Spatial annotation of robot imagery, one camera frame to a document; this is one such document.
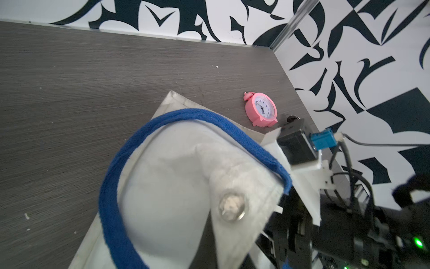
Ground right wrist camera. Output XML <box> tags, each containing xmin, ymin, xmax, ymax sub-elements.
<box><xmin>277</xmin><ymin>119</ymin><xmax>338</xmax><ymax>165</ymax></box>

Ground black alarm clock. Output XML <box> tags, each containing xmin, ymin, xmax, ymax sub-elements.
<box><xmin>286</xmin><ymin>115</ymin><xmax>301</xmax><ymax>123</ymax></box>

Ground white canvas bag blue handles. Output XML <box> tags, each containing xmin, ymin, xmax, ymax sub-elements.
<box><xmin>68</xmin><ymin>90</ymin><xmax>323</xmax><ymax>269</ymax></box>

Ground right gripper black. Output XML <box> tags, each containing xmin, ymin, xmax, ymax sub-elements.
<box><xmin>265</xmin><ymin>190</ymin><xmax>430</xmax><ymax>269</ymax></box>

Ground pink alarm clock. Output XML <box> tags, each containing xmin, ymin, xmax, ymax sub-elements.
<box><xmin>243</xmin><ymin>92</ymin><xmax>278</xmax><ymax>127</ymax></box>

